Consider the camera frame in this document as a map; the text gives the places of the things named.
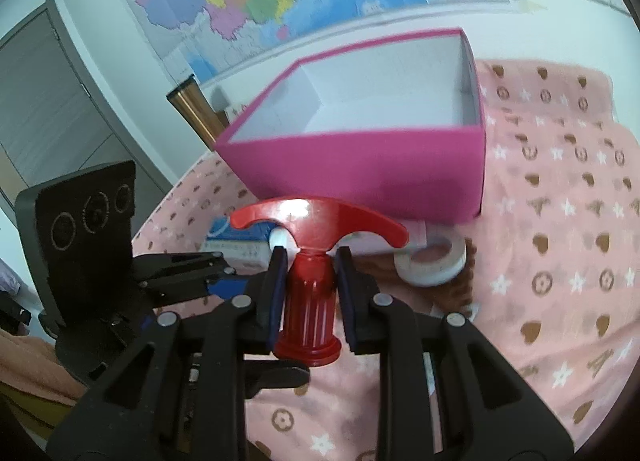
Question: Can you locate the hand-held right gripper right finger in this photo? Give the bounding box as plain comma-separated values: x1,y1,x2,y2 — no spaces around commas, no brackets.
335,246,573,461

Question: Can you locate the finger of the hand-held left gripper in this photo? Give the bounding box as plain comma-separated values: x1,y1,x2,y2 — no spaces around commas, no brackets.
132,251,238,287
140,268,261,307

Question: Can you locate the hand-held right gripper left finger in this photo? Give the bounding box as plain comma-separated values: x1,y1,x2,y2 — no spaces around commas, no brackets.
47,246,291,461

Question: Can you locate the red T-handle plastic tool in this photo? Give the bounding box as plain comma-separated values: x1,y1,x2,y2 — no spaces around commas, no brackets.
230,196,410,367

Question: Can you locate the white tape roll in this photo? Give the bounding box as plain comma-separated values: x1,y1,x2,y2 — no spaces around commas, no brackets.
394,233,468,288

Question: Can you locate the pink cardboard box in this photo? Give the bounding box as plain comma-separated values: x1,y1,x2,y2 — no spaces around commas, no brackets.
214,28,488,222

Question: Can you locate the blue and white small box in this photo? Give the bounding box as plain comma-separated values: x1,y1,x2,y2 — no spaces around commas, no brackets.
202,216,273,267

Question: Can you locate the copper metal tumbler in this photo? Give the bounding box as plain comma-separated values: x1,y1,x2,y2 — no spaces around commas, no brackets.
166,75,228,149

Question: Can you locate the grey door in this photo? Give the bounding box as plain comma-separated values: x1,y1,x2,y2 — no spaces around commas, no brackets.
0,0,173,222

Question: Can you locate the pink printed blanket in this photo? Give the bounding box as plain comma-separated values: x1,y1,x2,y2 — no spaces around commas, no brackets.
132,58,640,461

